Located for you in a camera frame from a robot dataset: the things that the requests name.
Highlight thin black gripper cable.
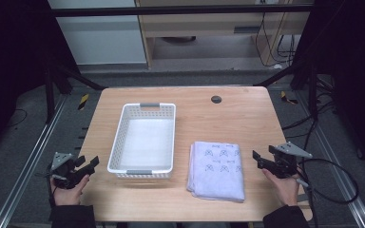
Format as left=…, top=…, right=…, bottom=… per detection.
left=35, top=170, right=57, bottom=208

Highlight white plastic basket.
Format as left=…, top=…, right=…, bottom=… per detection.
left=106, top=102, right=177, bottom=181

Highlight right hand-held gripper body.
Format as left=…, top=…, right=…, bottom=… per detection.
left=269, top=141, right=314, bottom=180

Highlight black horizontal frame bar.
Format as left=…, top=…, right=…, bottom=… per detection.
left=50, top=4, right=316, bottom=18

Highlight lilac printed towel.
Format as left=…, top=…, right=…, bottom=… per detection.
left=186, top=141, right=246, bottom=204

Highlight aluminium floor rail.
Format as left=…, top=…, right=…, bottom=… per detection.
left=0, top=94, right=68, bottom=228
left=297, top=91, right=365, bottom=228

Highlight person's right hand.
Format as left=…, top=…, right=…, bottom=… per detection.
left=261, top=168, right=301, bottom=207

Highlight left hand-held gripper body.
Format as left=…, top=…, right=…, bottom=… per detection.
left=49, top=151, right=88, bottom=190

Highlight black metal stand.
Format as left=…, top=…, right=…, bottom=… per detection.
left=255, top=60, right=319, bottom=121
left=43, top=63, right=107, bottom=125

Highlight white cabinet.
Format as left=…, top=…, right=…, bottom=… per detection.
left=47, top=0, right=148, bottom=67

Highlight yellow black tape strip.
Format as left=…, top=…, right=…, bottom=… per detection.
left=280, top=90, right=299, bottom=105
left=77, top=93, right=90, bottom=111

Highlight black hanging desk cables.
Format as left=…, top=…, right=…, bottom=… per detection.
left=254, top=12, right=298, bottom=68

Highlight person's left hand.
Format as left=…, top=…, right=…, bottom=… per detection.
left=50, top=175, right=90, bottom=207

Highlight black floor cables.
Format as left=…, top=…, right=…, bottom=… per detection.
left=280, top=75, right=340, bottom=150

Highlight light wooden desk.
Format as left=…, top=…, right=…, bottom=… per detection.
left=135, top=0, right=316, bottom=68

